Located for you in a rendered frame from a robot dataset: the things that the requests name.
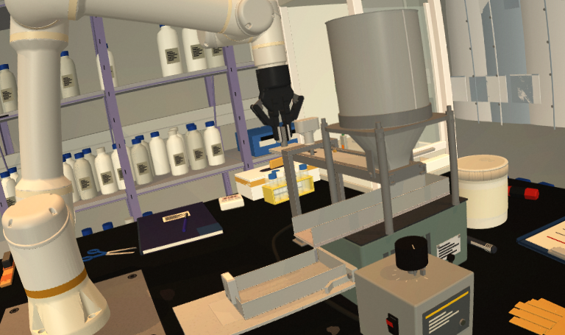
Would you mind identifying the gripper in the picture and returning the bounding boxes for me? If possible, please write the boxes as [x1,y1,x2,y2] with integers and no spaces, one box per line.
[250,65,305,142]

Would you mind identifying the green grey vibratory feeder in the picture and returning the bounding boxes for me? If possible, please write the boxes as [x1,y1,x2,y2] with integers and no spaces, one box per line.
[280,7,469,270]

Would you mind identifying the grey delivery tray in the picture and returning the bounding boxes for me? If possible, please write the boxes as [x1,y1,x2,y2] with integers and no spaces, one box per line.
[220,248,358,321]

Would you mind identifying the black amplitude knob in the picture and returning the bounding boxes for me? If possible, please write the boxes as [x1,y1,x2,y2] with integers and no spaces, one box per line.
[394,236,430,274]

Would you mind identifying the white round cap piece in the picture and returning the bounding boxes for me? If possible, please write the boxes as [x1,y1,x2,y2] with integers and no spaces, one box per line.
[294,116,321,146]

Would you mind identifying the blue box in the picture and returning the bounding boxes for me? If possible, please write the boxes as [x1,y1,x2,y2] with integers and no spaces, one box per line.
[235,124,302,158]

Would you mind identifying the white box orange stripe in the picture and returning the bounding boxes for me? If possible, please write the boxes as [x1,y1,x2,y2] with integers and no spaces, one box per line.
[233,163,290,202]

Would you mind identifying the yellow vial rack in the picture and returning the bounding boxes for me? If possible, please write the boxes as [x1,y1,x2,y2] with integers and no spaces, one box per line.
[261,174,317,206]

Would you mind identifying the small white box red dots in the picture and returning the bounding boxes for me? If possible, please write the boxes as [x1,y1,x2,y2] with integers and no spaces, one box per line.
[218,193,246,212]

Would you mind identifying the dark purple notebook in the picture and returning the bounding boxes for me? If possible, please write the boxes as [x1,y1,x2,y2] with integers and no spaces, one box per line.
[136,201,224,256]

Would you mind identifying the white lidded tub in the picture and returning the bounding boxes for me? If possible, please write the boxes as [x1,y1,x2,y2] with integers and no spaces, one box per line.
[456,154,510,230]

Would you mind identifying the grey control box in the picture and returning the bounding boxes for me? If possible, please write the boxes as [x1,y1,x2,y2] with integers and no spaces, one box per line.
[354,253,475,335]

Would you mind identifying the brown flat base sheet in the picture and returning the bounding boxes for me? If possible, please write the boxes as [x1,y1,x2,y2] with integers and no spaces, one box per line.
[0,269,167,335]

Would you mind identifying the black silver pen tool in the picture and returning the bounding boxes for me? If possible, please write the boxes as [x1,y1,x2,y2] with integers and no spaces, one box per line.
[466,235,498,255]

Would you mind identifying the red marker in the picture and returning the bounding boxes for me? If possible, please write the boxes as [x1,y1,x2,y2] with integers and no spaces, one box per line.
[507,185,541,201]

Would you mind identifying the blue clipboard with paper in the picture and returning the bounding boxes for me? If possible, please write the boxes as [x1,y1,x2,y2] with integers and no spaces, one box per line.
[516,216,565,266]

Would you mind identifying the orange black tool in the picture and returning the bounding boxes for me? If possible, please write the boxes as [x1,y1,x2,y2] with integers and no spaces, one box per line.
[0,250,17,289]

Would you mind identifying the orange paper strips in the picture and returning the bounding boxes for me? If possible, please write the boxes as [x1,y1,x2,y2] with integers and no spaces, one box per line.
[508,297,565,335]

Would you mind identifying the black cable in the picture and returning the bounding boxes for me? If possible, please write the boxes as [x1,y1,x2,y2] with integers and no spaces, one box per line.
[271,222,305,267]

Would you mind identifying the beige tray base plate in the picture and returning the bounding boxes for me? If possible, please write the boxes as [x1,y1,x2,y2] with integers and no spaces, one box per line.
[171,278,359,335]

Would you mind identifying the grey wall panel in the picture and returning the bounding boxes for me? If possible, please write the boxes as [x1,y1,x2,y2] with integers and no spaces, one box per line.
[442,0,565,130]

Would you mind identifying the blue handled scissors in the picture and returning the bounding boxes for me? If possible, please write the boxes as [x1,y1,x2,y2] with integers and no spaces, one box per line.
[82,246,138,264]

